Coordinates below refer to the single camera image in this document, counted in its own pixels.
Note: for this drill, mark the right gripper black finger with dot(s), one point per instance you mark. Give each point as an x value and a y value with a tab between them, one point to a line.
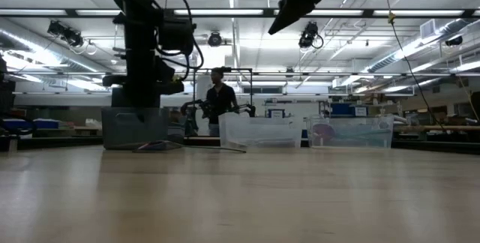
294	5

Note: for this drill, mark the grey translucent plastic bin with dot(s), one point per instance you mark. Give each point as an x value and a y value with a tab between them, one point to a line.
112	134

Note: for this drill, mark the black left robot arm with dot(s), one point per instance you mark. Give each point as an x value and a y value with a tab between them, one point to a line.
138	18

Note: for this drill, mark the black monitor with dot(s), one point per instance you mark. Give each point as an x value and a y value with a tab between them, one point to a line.
117	98

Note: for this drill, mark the overhead light bar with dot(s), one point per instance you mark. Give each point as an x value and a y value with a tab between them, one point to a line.
225	12

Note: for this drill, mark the person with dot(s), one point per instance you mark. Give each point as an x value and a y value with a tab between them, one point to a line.
221	100

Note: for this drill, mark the background black robot arms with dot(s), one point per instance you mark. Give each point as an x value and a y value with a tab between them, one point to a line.
247	110

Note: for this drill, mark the small white label sign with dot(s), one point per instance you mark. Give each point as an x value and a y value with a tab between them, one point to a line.
276	113

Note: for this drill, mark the blue storage bins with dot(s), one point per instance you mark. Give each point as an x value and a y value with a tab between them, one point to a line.
26	124

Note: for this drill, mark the frosted white plastic bin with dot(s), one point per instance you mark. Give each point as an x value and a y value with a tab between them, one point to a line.
262	132

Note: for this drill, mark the dark cabinet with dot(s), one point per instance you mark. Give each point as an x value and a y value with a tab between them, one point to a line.
6	96

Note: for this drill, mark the clear plastic bin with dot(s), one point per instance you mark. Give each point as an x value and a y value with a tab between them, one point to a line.
356	141

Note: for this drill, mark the wooden bench top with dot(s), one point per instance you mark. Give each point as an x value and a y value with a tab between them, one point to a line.
450	127

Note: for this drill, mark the black ceiling-mounted camera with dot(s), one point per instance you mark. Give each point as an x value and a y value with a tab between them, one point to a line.
215	39
309	35
65	33

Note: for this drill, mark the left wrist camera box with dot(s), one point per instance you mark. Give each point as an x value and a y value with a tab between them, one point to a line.
176	36

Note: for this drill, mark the black tubular stand frame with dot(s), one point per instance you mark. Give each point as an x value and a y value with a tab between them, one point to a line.
240	69

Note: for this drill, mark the silver ventilation duct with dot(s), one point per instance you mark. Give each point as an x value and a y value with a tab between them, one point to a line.
37	53

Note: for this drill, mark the black aluminium table frame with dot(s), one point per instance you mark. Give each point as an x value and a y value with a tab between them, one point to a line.
22	143

